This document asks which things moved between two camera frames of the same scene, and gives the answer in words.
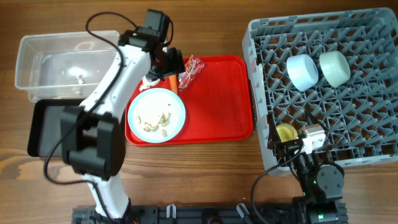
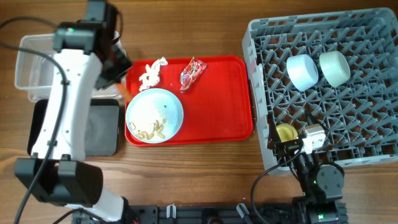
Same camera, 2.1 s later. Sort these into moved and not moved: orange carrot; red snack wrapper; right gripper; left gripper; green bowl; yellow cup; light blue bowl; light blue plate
Moved: orange carrot; left gripper
Not moved: light blue bowl; right gripper; green bowl; red snack wrapper; light blue plate; yellow cup
